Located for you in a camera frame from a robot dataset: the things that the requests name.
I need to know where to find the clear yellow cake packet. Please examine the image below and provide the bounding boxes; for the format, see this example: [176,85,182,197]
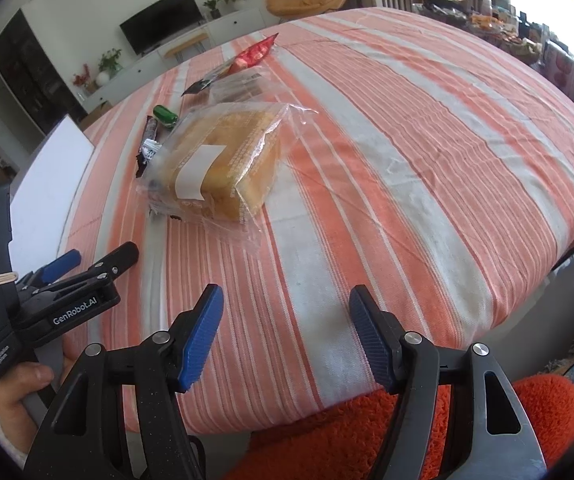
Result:
[134,101,320,256]

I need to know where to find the clear brown pastry packet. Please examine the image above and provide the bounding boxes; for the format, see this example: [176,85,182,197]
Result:
[202,67,288,108]

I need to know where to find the person's left hand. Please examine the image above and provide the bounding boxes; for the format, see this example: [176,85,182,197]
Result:
[0,355,75,458]

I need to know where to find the dark chocolate bar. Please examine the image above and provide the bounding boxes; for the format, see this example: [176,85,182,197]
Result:
[134,116,164,178]

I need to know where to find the red flowers in vase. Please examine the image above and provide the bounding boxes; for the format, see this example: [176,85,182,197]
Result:
[72,64,95,95]

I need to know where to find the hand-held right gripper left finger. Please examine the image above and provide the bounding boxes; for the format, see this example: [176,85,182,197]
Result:
[22,284,225,480]

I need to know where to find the white box with brown base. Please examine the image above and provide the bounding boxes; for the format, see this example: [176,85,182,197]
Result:
[7,114,96,286]

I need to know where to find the small wooden bench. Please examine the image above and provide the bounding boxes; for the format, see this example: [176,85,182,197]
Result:
[163,31,210,63]

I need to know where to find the orange striped tablecloth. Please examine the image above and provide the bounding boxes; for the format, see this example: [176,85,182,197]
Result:
[62,7,574,436]

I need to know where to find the red snack packet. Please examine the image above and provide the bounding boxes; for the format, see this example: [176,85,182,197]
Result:
[229,33,279,73]

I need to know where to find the white television cabinet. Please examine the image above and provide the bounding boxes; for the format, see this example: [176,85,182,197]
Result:
[79,8,268,111]

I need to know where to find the orange fluffy cushion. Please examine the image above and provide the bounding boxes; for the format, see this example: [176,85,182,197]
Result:
[224,372,574,480]

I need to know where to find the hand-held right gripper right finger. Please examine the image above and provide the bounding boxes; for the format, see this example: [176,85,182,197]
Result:
[349,285,548,480]

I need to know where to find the long black and clear packet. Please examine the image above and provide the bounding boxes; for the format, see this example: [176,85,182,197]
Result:
[181,57,240,97]

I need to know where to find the brown cardboard box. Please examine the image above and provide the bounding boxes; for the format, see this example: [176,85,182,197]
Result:
[79,101,114,128]

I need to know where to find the black glass display cabinet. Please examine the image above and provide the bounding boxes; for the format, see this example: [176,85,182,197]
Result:
[0,10,88,133]

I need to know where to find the cluttered side table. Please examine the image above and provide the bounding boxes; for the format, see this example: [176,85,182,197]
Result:
[412,0,574,121]

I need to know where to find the black television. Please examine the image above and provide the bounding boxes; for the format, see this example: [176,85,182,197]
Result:
[119,0,207,57]

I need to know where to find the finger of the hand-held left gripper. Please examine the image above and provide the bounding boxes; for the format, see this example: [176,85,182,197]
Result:
[29,241,140,301]
[19,249,82,293]

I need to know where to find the green plant in glass vase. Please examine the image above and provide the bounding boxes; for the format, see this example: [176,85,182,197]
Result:
[98,48,124,78]

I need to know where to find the green patterned snack packet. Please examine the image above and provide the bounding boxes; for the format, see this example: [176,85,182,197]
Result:
[153,105,179,128]

